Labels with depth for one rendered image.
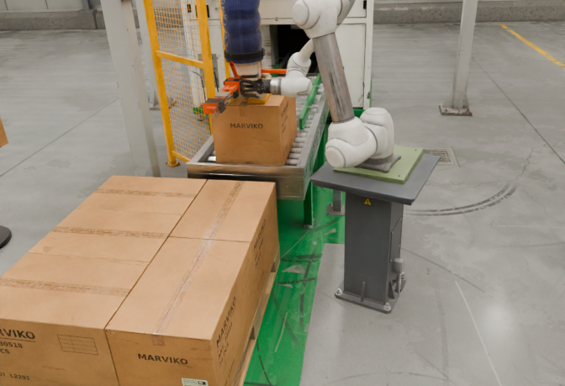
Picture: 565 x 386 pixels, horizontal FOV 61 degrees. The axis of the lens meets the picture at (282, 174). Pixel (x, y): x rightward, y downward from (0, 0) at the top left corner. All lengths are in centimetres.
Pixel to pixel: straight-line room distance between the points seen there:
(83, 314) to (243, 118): 135
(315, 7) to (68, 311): 150
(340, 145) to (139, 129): 203
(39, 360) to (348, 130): 153
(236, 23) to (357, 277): 150
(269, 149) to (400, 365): 132
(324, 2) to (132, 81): 196
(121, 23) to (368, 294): 238
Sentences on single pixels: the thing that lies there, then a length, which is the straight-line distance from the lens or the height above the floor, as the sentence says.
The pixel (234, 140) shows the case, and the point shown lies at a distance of 280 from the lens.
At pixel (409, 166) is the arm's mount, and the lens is 235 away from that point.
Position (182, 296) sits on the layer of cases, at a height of 54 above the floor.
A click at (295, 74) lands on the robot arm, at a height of 114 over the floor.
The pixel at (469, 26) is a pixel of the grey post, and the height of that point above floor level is 90.
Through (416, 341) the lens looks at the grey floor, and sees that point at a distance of 255.
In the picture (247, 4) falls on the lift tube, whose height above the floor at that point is 147.
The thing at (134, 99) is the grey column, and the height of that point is 77.
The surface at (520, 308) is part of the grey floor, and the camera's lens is 287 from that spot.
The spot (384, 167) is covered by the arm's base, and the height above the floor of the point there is 79.
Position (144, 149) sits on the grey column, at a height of 38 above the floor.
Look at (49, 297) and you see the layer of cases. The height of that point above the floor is 54.
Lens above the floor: 177
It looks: 26 degrees down
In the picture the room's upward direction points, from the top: 3 degrees counter-clockwise
